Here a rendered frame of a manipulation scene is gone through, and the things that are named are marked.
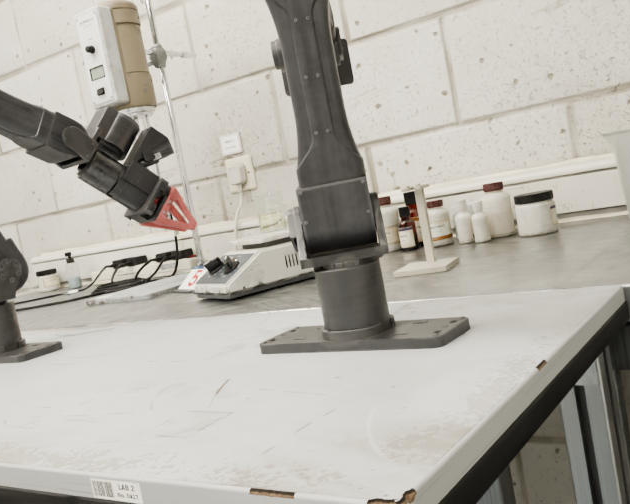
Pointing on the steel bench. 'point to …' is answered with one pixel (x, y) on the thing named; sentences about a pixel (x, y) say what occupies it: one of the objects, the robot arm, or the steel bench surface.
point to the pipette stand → (425, 241)
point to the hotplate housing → (259, 271)
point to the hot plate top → (259, 238)
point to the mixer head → (116, 58)
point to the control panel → (223, 270)
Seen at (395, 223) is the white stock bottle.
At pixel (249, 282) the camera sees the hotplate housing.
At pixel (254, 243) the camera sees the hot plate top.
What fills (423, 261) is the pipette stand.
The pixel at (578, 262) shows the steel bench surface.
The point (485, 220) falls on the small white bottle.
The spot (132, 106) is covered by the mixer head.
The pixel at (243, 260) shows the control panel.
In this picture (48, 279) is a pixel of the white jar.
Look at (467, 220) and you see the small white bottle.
